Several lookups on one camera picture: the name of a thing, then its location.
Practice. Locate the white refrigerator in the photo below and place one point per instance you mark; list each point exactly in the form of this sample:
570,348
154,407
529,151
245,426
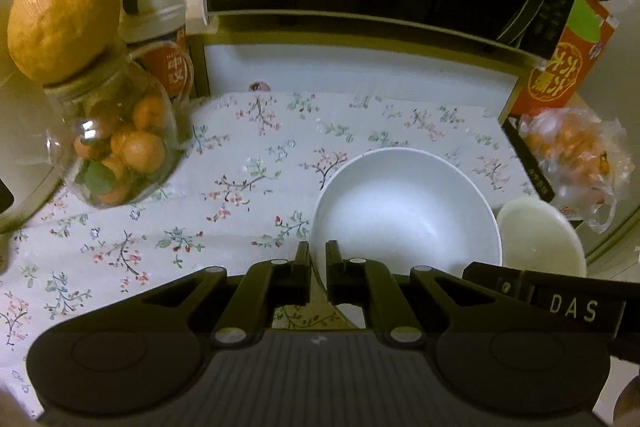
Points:
625,107

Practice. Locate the wood-edged white stand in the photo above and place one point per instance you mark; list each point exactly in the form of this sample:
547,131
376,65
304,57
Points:
350,62

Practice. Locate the white bowl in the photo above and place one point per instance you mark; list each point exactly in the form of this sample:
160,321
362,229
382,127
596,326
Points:
405,207

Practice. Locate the bunch of small tangerines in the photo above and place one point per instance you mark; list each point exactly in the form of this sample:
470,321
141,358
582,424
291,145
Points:
137,147

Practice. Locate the plastic bag of oranges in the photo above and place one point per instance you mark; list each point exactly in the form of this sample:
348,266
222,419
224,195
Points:
570,157

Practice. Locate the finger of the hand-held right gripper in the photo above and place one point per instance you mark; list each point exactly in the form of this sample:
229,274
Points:
492,279

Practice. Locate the floral tablecloth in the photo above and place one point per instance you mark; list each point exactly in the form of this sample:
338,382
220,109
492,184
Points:
200,187

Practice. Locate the white air fryer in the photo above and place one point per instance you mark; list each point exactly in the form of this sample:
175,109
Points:
20,132

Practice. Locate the large orange with leaves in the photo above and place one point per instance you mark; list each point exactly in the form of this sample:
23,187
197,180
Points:
62,22

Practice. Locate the glass jar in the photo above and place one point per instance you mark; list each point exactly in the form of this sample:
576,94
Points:
125,137

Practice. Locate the cream bowl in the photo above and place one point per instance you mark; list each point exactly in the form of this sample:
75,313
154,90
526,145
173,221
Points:
540,237

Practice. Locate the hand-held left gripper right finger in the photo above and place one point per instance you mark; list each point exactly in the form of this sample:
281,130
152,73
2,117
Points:
334,277

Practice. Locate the white canister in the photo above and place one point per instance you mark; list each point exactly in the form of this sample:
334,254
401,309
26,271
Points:
155,2

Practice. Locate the red carton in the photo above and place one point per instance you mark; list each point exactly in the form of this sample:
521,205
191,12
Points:
565,67

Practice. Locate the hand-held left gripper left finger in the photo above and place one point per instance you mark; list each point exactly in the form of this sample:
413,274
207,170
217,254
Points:
302,277

